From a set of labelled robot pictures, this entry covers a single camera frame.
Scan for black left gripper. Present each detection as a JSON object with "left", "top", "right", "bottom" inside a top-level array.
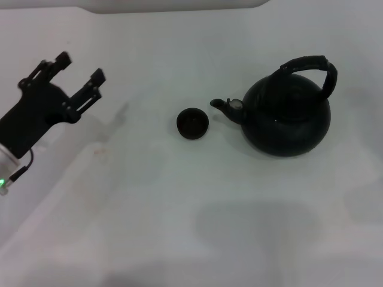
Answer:
[{"left": 0, "top": 51, "right": 107, "bottom": 160}]

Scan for dark brown teacup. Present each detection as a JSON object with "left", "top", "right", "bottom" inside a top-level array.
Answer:
[{"left": 176, "top": 108, "right": 210, "bottom": 141}]

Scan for black round teapot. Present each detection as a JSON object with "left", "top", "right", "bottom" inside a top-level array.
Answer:
[{"left": 210, "top": 54, "right": 338, "bottom": 158}]

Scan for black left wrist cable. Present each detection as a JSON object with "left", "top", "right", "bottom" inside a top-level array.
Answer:
[{"left": 8, "top": 148, "right": 34, "bottom": 188}]

